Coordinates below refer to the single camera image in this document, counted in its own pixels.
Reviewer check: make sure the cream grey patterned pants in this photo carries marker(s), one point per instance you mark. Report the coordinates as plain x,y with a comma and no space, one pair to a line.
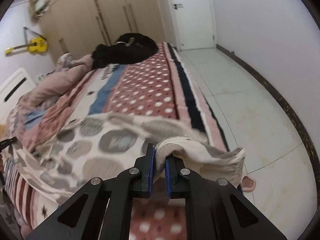
104,145

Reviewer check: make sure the white room door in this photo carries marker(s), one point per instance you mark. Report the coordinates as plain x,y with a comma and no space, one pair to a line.
195,24

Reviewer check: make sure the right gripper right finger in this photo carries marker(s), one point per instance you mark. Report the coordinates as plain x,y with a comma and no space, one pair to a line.
215,209

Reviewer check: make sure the striped fleece bed blanket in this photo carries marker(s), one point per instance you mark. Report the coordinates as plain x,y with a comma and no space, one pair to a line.
158,86

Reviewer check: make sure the white bed headboard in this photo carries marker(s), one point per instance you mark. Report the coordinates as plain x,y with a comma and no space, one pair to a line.
15,86

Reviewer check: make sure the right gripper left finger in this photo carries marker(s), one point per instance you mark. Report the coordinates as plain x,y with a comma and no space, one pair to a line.
101,209

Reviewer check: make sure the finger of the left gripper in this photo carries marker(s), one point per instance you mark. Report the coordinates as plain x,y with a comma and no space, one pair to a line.
7,142

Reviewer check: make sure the pink slipper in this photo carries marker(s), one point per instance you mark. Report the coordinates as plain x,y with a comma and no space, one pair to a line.
248,184

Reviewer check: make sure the yellow ukulele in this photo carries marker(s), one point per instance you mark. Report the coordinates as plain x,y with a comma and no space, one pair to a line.
36,45

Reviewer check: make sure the black clothing pile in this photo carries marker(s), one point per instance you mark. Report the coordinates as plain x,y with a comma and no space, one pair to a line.
129,48

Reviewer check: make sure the beige wooden wardrobe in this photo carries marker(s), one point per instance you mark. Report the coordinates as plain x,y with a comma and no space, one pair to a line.
78,26

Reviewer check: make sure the pink plaid quilt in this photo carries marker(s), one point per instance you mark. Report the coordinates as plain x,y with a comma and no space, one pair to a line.
43,111

